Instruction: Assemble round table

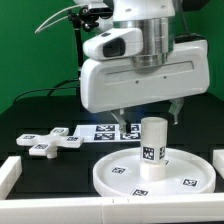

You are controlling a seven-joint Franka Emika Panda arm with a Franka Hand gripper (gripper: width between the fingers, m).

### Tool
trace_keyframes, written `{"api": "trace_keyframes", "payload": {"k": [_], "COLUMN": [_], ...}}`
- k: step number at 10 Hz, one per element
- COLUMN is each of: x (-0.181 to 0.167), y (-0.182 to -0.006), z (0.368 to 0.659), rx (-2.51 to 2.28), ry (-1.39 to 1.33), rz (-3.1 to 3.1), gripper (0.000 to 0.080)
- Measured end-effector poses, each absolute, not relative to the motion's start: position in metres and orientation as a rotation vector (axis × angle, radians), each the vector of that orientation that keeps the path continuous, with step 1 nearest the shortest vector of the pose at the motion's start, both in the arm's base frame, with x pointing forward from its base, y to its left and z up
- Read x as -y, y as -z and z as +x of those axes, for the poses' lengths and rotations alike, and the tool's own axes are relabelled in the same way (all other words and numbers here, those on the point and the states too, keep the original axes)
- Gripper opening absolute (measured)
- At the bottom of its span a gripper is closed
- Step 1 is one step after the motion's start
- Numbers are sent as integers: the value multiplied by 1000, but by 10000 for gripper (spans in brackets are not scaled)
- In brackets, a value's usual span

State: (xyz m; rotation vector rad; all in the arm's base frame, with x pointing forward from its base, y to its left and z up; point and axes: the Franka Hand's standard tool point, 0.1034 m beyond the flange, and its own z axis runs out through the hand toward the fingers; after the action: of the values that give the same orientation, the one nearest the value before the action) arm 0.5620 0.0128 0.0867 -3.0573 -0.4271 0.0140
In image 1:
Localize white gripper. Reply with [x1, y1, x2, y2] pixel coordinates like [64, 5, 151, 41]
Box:
[80, 40, 210, 134]

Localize white round table top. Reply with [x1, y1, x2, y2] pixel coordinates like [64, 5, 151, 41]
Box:
[93, 147, 216, 197]

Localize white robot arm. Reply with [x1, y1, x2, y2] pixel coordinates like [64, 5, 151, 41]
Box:
[80, 0, 209, 133]

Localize white marker tag plate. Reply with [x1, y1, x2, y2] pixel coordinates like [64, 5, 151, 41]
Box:
[74, 124, 141, 143]

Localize white right fence block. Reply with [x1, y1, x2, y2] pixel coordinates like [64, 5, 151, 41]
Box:
[213, 149, 224, 179]

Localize white fence block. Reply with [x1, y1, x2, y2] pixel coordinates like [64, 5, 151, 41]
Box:
[0, 156, 22, 200]
[213, 149, 224, 179]

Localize white cross-shaped table base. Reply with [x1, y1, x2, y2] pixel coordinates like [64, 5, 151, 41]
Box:
[16, 127, 84, 159]

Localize white left fence block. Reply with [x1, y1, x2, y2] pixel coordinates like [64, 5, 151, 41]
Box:
[0, 156, 22, 200]

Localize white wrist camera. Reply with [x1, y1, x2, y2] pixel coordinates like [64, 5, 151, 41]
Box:
[83, 28, 143, 61]

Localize black cable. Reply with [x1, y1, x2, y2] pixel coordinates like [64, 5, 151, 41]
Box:
[13, 78, 88, 104]

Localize white front fence rail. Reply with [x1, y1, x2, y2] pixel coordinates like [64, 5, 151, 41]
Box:
[0, 193, 224, 224]

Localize white cable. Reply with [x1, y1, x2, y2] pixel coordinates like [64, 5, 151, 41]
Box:
[34, 3, 88, 35]

